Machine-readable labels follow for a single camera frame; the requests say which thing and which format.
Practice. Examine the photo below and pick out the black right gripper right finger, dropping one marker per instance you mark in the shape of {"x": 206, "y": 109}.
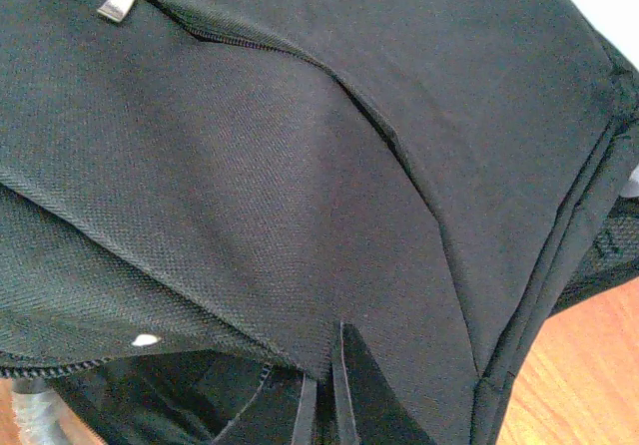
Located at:
{"x": 366, "y": 408}

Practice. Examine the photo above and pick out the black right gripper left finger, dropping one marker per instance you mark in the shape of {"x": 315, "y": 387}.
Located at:
{"x": 304, "y": 427}

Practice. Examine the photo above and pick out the black student backpack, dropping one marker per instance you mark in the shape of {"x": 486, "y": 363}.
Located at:
{"x": 195, "y": 194}

